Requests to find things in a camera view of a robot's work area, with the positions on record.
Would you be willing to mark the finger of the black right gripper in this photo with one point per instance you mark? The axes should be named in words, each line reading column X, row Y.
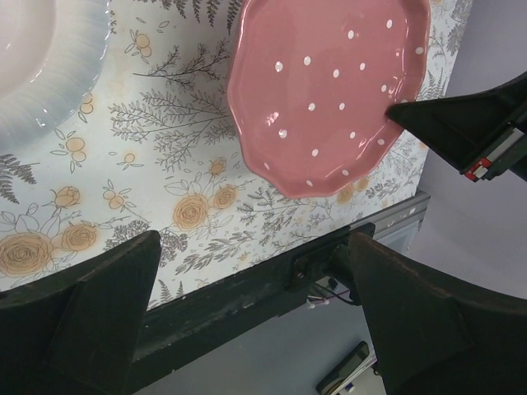
column 480, row 135

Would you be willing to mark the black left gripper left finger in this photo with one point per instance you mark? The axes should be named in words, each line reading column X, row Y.
column 76, row 331

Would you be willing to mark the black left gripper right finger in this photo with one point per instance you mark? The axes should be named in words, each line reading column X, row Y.
column 434, row 333

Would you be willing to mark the pink polka dot plate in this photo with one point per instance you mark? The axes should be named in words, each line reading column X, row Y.
column 310, row 84

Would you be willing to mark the floral table mat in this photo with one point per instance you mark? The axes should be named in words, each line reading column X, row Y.
column 154, row 146

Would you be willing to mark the white round plate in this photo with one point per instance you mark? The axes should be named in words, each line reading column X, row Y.
column 52, row 54

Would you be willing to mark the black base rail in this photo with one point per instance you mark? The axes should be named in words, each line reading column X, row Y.
column 179, row 332

